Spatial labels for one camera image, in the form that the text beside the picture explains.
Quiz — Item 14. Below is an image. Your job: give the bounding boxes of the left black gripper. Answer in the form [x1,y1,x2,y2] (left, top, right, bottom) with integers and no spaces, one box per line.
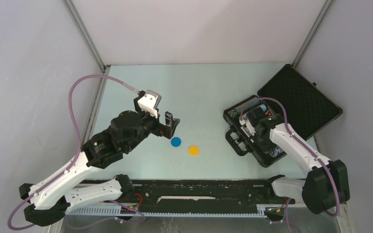
[125,98,180,152]

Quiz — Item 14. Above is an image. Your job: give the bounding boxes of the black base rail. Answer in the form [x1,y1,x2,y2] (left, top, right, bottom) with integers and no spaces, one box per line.
[86,179,297,216]

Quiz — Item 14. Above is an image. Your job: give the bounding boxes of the black poker case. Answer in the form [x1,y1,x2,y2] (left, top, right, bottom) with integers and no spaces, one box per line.
[223,64,342,167]

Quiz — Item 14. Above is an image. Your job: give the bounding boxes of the yellow disc chip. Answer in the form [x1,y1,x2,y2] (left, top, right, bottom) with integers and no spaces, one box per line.
[188,146,200,156]

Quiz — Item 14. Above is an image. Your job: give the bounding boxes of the green chip row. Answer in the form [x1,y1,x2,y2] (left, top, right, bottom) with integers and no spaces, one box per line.
[228,101,259,117]

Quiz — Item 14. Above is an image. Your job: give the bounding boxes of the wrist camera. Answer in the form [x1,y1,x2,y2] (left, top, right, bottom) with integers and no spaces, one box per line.
[136,90,162,118]
[239,114,255,137]

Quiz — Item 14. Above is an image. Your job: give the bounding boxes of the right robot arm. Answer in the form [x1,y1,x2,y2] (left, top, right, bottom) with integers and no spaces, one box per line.
[239,110,351,216]

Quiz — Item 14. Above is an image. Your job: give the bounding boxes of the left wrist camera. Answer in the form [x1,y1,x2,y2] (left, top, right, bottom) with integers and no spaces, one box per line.
[136,90,162,118]

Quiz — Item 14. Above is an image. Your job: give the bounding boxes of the blue disc chip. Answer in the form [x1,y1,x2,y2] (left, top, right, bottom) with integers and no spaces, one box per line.
[170,137,182,147]

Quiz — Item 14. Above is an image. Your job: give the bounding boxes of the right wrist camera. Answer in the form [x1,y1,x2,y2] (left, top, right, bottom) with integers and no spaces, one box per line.
[239,114,255,137]

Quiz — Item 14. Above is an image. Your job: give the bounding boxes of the blue chip row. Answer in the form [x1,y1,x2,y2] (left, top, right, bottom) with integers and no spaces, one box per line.
[269,146,285,157]

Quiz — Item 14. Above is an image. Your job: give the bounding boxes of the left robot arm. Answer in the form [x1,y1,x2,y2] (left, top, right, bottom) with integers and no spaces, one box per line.
[16,111,180,228]

